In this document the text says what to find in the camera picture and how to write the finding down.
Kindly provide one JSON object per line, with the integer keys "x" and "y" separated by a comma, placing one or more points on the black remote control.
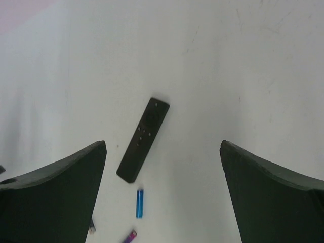
{"x": 142, "y": 140}

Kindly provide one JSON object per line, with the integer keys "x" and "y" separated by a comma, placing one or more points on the blue battery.
{"x": 139, "y": 203}

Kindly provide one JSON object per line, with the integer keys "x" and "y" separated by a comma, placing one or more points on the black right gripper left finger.
{"x": 54, "y": 203}

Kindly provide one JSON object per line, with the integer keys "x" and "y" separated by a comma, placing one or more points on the red and black battery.
{"x": 92, "y": 228}

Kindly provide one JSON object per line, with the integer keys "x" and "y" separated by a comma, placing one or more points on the purple battery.
{"x": 130, "y": 237}

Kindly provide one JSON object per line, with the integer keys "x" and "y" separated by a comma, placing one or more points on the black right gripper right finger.
{"x": 271, "y": 203}

